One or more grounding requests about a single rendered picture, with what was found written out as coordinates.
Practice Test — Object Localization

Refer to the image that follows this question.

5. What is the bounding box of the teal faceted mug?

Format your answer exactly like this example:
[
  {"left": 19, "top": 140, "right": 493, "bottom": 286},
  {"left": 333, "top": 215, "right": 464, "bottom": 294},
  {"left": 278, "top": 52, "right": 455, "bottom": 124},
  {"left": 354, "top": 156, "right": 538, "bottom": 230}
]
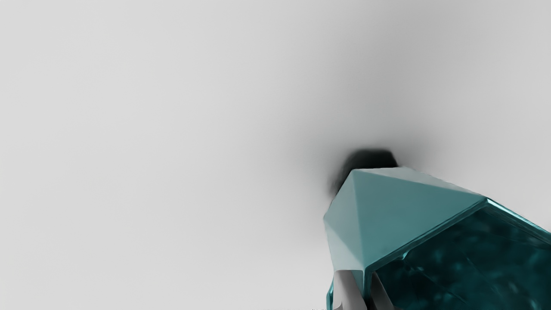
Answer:
[{"left": 323, "top": 166, "right": 551, "bottom": 310}]

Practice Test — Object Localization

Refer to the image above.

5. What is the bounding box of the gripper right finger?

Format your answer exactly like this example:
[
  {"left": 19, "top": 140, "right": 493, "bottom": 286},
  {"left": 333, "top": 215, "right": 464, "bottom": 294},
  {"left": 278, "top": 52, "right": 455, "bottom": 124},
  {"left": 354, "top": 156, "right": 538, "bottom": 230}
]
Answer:
[{"left": 369, "top": 272, "right": 395, "bottom": 310}]

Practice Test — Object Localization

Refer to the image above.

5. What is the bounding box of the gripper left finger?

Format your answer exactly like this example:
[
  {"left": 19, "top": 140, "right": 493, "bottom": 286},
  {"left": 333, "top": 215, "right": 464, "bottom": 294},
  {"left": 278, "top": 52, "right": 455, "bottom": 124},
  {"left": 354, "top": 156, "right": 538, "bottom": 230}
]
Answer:
[{"left": 333, "top": 270, "right": 367, "bottom": 310}]

